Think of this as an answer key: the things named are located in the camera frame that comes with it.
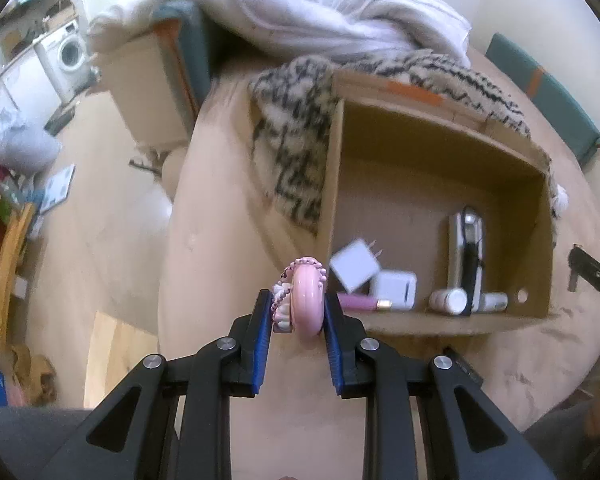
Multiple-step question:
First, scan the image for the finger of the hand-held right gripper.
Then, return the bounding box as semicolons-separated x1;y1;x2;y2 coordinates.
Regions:
570;243;600;312

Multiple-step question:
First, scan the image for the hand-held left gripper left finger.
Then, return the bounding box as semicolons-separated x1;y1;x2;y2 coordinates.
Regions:
40;287;273;480

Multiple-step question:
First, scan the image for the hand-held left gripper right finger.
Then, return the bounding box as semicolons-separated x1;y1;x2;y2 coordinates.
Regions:
322;291;558;480

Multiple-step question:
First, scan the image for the pink dental model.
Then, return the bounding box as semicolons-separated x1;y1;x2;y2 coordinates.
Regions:
271;256;329;352

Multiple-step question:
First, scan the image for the white charger block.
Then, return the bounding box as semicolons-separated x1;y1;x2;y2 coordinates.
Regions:
329;239;385;294

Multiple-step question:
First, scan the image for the white and silver phone handset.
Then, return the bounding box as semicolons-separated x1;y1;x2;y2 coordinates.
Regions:
448;205;487;317

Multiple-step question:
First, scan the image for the cardboard box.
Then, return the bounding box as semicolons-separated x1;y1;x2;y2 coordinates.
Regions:
317;67;556;336

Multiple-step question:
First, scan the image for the pink lipstick tube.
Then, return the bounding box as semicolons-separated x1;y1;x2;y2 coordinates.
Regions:
337;293;393;312

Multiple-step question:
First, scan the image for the white power adapter with slot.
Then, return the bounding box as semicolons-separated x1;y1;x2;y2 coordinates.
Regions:
369;270;418;311

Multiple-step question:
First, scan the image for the beige bed cover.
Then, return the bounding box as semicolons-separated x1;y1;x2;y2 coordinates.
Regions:
157;45;600;480

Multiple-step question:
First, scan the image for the white bottle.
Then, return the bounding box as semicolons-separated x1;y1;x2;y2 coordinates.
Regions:
428;287;469;317
480;292;509;313

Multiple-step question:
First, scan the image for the light wooden board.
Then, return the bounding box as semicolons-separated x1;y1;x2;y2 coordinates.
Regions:
82;310;159;409

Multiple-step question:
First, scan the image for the teal cushion with orange stripe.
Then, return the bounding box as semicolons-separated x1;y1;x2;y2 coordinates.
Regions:
484;32;600;165

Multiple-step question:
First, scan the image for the black and cream patterned blanket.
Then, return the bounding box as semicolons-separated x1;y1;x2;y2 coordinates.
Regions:
247;50;572;237

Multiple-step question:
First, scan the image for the black sandal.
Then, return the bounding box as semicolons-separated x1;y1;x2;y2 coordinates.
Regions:
128;151;162;177

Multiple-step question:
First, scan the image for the white booklet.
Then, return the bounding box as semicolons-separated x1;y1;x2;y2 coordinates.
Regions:
39;163;77;214

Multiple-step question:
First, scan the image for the grey bag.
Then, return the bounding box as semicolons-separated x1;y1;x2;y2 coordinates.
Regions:
0;122;63;173

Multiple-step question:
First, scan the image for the white blanket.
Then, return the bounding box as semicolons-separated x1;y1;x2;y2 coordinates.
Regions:
86;0;474;75

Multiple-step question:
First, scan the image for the white washing machine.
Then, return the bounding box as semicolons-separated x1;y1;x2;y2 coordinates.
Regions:
34;19;90;98

